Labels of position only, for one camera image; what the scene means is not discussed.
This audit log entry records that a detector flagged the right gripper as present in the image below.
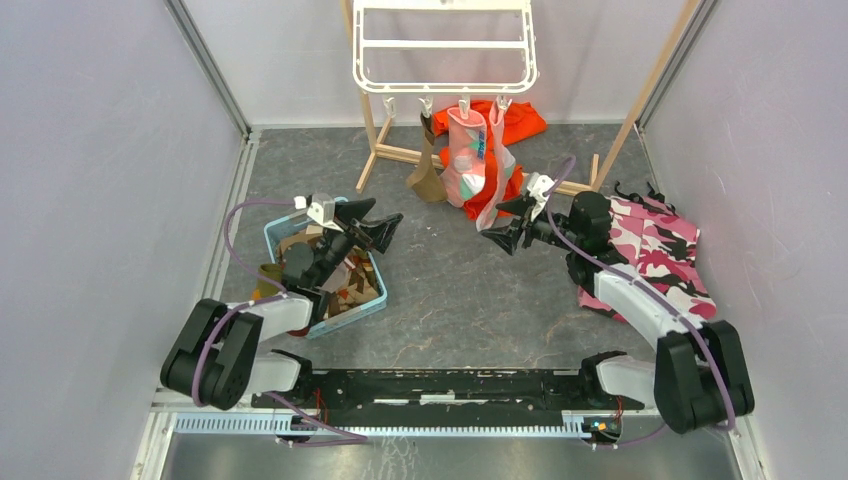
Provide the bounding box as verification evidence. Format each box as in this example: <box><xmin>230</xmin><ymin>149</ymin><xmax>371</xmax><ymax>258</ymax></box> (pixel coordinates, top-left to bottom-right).
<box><xmin>481</xmin><ymin>193</ymin><xmax>582</xmax><ymax>256</ymax></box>

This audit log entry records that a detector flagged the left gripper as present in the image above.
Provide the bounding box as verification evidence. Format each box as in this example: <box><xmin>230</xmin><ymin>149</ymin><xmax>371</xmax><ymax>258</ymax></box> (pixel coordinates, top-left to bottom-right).
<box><xmin>312</xmin><ymin>198</ymin><xmax>402</xmax><ymax>287</ymax></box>

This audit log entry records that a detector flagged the pink sock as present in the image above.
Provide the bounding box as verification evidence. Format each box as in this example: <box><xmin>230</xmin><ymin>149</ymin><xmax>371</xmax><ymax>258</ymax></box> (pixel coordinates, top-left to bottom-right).
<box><xmin>440</xmin><ymin>106</ymin><xmax>488</xmax><ymax>208</ymax></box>
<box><xmin>475</xmin><ymin>100</ymin><xmax>516</xmax><ymax>232</ymax></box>

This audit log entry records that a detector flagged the brown tan sock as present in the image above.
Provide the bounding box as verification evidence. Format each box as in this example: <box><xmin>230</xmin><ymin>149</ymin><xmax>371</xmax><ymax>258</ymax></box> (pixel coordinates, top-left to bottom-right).
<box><xmin>405</xmin><ymin>114</ymin><xmax>447</xmax><ymax>203</ymax></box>

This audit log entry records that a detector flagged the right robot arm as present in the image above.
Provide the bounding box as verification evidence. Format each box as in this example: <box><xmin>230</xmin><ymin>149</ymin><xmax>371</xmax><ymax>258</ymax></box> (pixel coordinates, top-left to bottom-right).
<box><xmin>481</xmin><ymin>192</ymin><xmax>755</xmax><ymax>434</ymax></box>

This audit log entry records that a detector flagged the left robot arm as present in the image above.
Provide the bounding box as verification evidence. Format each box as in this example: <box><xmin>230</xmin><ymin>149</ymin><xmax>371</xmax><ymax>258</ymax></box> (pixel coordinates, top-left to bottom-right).
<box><xmin>160</xmin><ymin>194</ymin><xmax>404</xmax><ymax>410</ymax></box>

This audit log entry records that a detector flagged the pile of socks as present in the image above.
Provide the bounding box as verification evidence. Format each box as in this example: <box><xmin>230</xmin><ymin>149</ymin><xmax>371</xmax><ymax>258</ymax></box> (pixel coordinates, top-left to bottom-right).
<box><xmin>259</xmin><ymin>216</ymin><xmax>388</xmax><ymax>338</ymax></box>

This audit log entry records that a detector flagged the white clip hanger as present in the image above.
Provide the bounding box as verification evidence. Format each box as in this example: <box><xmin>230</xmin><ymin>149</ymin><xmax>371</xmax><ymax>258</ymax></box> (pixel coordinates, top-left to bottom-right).
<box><xmin>342</xmin><ymin>1</ymin><xmax>540</xmax><ymax>117</ymax></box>

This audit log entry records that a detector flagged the light blue basket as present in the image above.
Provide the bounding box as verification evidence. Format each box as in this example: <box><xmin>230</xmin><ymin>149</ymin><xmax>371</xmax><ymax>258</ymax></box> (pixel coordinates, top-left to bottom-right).
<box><xmin>259</xmin><ymin>194</ymin><xmax>403</xmax><ymax>340</ymax></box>

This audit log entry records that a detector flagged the wooden drying rack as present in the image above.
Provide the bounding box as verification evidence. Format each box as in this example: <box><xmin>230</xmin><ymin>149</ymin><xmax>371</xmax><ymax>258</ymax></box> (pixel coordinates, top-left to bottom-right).
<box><xmin>341</xmin><ymin>1</ymin><xmax>708</xmax><ymax>196</ymax></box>

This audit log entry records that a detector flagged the orange shirt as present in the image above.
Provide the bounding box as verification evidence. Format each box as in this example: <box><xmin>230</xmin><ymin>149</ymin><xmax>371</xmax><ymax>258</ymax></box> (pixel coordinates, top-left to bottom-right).
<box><xmin>431</xmin><ymin>100</ymin><xmax>547</xmax><ymax>222</ymax></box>

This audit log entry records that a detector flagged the pink camouflage backpack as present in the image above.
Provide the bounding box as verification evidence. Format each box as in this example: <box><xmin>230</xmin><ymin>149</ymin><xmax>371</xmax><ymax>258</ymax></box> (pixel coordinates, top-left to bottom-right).
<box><xmin>572</xmin><ymin>185</ymin><xmax>717</xmax><ymax>320</ymax></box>

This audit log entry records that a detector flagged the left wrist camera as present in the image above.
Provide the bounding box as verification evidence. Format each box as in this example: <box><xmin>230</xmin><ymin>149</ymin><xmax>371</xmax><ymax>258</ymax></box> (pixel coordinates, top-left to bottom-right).
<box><xmin>293</xmin><ymin>193</ymin><xmax>342</xmax><ymax>231</ymax></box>

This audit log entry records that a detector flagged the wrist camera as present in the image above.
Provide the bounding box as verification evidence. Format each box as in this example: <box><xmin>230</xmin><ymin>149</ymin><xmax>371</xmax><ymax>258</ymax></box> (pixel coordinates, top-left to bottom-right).
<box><xmin>293</xmin><ymin>193</ymin><xmax>342</xmax><ymax>231</ymax></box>
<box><xmin>526</xmin><ymin>172</ymin><xmax>555</xmax><ymax>220</ymax></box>

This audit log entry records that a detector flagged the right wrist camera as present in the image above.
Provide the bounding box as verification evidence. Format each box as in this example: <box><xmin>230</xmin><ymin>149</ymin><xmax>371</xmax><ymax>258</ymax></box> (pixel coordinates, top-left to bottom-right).
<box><xmin>526</xmin><ymin>172</ymin><xmax>555</xmax><ymax>220</ymax></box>

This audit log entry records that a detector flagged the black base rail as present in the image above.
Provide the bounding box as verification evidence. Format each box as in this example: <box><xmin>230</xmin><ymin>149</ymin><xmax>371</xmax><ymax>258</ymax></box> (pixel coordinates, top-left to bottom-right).
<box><xmin>282</xmin><ymin>369</ymin><xmax>644</xmax><ymax>429</ymax></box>

